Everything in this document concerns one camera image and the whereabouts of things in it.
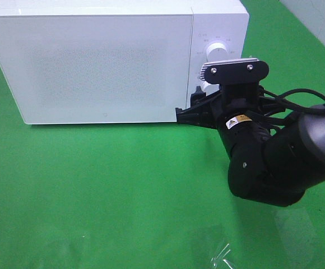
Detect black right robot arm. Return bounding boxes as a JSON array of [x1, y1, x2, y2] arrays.
[[175, 82, 325, 207]]

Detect white microwave knob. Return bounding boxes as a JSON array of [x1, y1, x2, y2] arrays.
[[206, 42, 228, 62], [201, 81, 212, 94]]

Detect white microwave oven body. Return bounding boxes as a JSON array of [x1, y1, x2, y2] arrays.
[[0, 1, 249, 109]]

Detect white microwave door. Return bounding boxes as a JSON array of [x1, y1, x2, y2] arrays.
[[0, 15, 192, 124]]

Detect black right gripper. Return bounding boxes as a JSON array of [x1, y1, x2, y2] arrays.
[[175, 82, 266, 133]]

